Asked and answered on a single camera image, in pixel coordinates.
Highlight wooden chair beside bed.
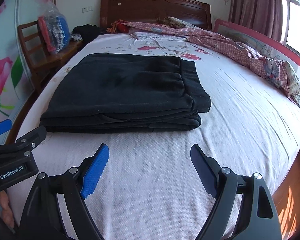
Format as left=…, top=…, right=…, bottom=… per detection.
left=17, top=21, right=83, bottom=94

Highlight white wall socket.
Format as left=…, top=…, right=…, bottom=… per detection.
left=82, top=5, right=93, bottom=13

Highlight pink bed guard rail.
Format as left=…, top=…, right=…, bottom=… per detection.
left=214, top=19, right=300, bottom=78

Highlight plastic bag of clothes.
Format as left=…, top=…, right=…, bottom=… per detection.
left=38, top=1, right=70, bottom=54

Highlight pink patterned quilt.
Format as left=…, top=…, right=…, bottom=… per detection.
left=107, top=16, right=300, bottom=108

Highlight person left hand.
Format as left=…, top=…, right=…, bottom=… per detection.
left=0, top=191, right=15, bottom=228

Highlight black pants red white patches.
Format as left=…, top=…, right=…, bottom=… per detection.
left=40, top=53, right=211, bottom=133

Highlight maroon curtain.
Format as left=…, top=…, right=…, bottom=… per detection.
left=228, top=0, right=283, bottom=42

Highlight black clothes pile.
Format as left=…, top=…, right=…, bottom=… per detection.
left=72, top=24, right=101, bottom=44

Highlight dark wooden headboard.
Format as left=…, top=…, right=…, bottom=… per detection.
left=100, top=0, right=212, bottom=31

